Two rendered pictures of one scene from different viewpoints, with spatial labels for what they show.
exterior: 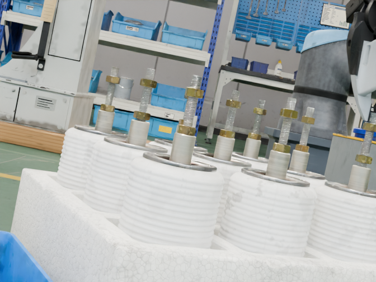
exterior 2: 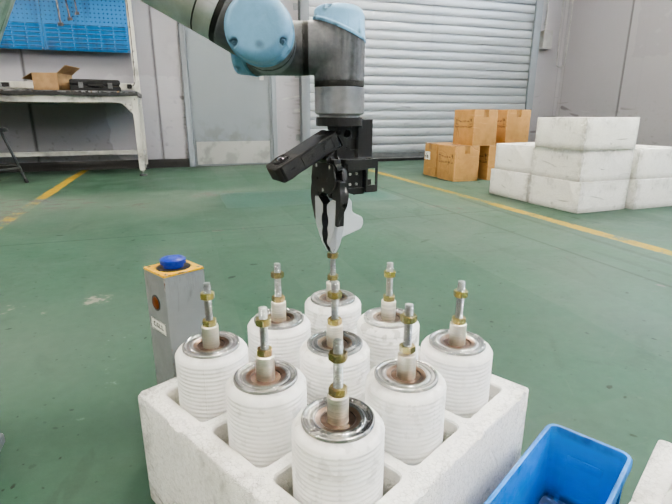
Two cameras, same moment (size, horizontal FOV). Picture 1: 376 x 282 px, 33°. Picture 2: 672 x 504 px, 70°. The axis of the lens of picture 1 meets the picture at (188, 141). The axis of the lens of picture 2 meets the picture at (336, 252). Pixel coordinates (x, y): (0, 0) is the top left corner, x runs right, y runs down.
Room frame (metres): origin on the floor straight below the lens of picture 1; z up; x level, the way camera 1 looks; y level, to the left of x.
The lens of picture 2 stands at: (0.99, 0.51, 0.55)
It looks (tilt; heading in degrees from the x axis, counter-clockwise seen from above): 16 degrees down; 251
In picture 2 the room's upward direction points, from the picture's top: straight up
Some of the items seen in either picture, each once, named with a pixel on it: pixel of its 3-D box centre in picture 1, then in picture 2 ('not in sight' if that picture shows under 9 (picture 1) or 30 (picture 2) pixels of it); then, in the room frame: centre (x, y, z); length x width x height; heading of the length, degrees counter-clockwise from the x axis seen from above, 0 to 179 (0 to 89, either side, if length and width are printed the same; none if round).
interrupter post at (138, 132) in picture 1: (137, 135); (406, 365); (0.75, 0.06, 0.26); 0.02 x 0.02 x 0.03
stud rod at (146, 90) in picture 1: (144, 100); (407, 334); (0.75, 0.06, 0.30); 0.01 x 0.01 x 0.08
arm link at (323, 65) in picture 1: (330, 61); not in sight; (1.40, -0.27, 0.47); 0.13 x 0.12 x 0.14; 74
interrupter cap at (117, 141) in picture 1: (135, 145); (406, 375); (0.75, 0.06, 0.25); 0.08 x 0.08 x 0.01
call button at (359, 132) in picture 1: (365, 135); (173, 263); (1.00, -0.27, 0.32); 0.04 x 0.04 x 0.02
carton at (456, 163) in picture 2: not in sight; (457, 162); (-1.41, -3.20, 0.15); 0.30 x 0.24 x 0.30; 89
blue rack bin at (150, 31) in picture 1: (136, 27); not in sight; (5.70, 0.65, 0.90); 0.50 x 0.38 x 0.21; 178
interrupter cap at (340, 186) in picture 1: (356, 191); (332, 298); (0.75, -0.21, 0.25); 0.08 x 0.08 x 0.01
